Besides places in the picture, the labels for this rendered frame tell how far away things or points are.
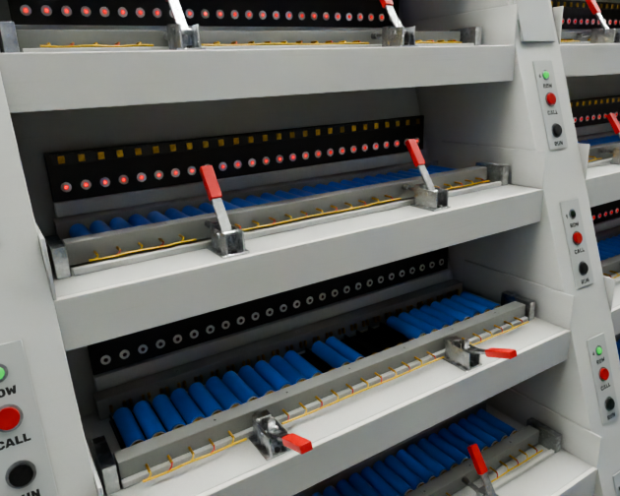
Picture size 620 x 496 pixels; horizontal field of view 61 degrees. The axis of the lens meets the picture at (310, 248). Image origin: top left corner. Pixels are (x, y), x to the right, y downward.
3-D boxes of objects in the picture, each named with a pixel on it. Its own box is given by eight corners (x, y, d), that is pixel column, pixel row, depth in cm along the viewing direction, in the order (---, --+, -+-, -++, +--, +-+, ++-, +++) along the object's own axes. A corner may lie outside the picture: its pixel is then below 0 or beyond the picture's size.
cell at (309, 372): (296, 360, 67) (324, 384, 62) (283, 365, 66) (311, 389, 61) (295, 347, 66) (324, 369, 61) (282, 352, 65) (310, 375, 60)
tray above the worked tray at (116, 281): (540, 221, 72) (549, 117, 68) (64, 352, 43) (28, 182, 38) (434, 198, 89) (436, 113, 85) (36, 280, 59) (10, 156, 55)
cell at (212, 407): (204, 393, 61) (226, 421, 55) (189, 399, 60) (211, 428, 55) (202, 379, 60) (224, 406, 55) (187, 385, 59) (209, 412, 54)
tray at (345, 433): (567, 359, 73) (575, 295, 70) (117, 583, 43) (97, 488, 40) (458, 311, 90) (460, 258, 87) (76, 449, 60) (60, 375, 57)
